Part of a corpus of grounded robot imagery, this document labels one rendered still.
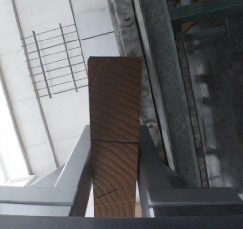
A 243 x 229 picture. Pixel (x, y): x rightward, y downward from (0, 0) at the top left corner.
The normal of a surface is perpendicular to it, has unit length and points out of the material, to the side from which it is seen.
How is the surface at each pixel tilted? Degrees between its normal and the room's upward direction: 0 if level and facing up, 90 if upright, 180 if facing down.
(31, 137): 84
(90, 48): 90
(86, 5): 86
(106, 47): 90
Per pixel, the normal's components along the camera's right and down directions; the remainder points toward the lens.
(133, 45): -0.03, 0.12
